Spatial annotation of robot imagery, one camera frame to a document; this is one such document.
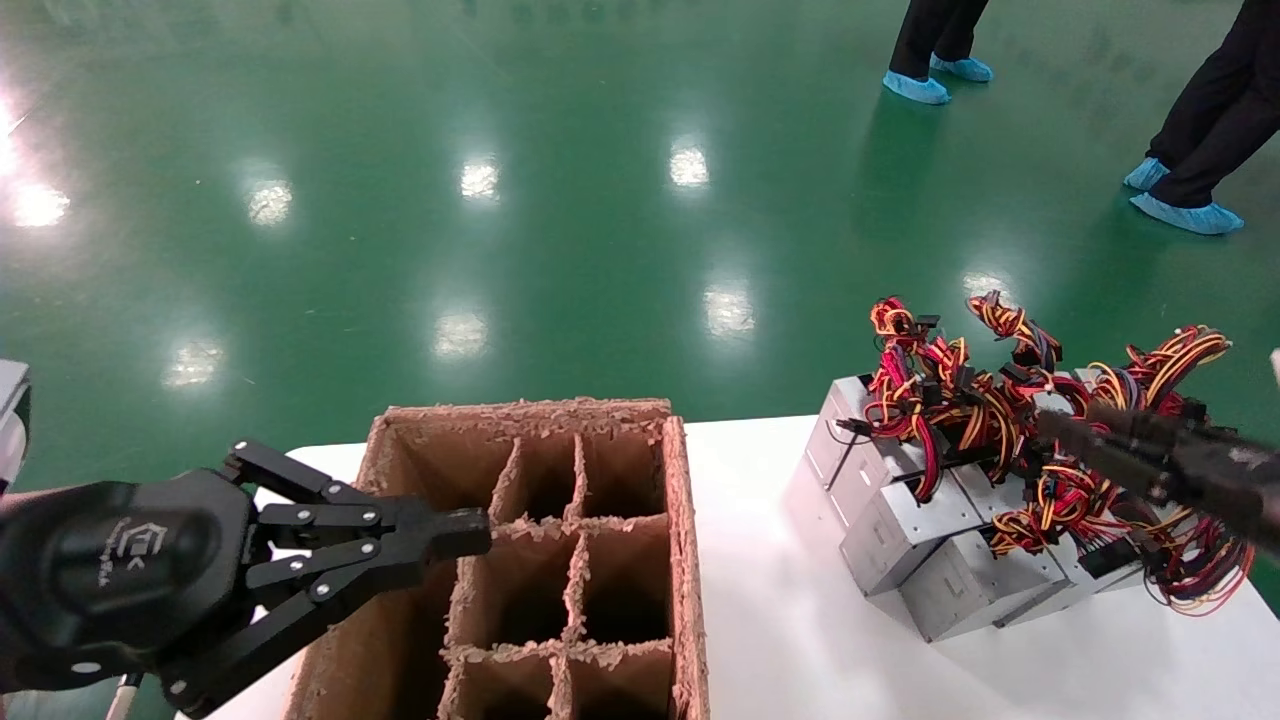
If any person with white shirt hem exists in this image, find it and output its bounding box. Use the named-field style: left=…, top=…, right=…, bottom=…
left=1124, top=0, right=1280, bottom=237

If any brown divided cardboard box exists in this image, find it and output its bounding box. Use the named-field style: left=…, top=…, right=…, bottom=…
left=285, top=397, right=711, bottom=720

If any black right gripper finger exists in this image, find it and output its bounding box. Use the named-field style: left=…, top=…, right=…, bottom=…
left=1040, top=432, right=1166, bottom=501
left=1035, top=402, right=1171, bottom=461

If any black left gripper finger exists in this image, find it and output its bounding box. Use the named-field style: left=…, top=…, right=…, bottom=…
left=222, top=440, right=492, bottom=547
left=160, top=533, right=492, bottom=717

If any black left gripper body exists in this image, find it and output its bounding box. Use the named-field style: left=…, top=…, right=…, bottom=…
left=0, top=468, right=269, bottom=693

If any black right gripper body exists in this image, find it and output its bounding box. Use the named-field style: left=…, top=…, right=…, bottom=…
left=1160, top=425, right=1280, bottom=559

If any person in all black clothes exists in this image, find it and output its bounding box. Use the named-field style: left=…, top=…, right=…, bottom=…
left=882, top=0, right=995, bottom=106

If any red yellow wire bundle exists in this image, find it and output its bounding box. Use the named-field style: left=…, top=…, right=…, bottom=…
left=965, top=288, right=1106, bottom=431

